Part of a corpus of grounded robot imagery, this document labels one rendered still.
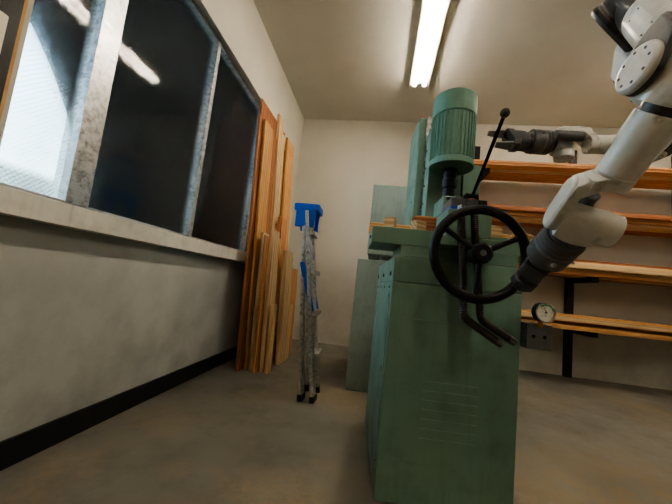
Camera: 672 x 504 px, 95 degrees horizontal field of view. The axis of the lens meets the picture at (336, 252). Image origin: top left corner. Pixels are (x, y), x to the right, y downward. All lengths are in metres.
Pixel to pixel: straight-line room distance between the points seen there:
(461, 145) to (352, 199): 2.50
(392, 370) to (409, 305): 0.22
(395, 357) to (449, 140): 0.85
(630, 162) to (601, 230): 0.13
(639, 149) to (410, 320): 0.72
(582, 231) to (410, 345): 0.61
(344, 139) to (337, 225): 1.07
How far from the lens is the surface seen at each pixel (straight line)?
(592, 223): 0.76
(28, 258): 1.38
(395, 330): 1.10
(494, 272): 1.19
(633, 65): 0.75
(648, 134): 0.72
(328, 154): 3.97
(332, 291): 3.60
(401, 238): 1.11
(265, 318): 2.35
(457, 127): 1.38
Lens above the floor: 0.68
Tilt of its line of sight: 6 degrees up
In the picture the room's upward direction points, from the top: 6 degrees clockwise
